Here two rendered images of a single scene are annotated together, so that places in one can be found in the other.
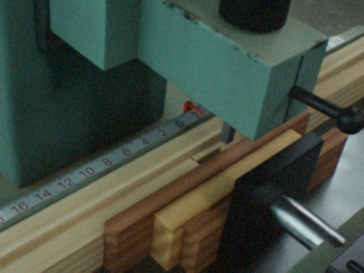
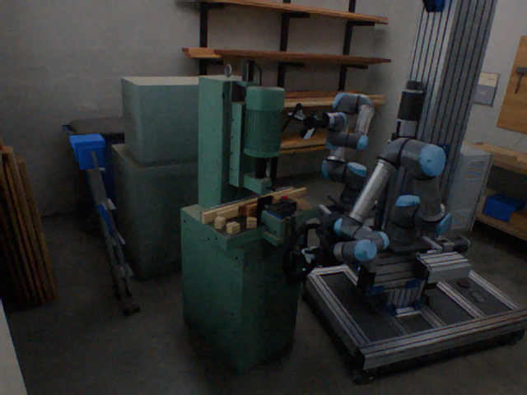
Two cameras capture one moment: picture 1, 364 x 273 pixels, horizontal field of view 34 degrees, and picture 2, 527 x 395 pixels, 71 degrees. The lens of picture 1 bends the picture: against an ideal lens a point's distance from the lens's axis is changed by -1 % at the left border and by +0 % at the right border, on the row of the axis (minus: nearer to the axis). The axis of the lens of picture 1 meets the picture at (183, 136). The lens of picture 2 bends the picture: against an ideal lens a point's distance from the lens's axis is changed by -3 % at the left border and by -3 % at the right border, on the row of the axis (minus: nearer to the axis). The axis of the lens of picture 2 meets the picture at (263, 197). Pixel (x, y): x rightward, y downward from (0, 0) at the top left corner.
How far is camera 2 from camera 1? 1.47 m
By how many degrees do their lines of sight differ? 19
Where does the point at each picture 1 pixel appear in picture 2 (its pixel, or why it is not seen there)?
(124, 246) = (240, 210)
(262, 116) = (261, 190)
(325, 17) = not seen: hidden behind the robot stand
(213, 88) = (254, 188)
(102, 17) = (238, 178)
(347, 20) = not seen: hidden behind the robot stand
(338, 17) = not seen: hidden behind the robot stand
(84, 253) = (235, 211)
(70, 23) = (232, 180)
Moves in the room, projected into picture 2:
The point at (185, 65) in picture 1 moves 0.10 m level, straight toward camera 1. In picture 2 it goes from (250, 185) to (248, 192)
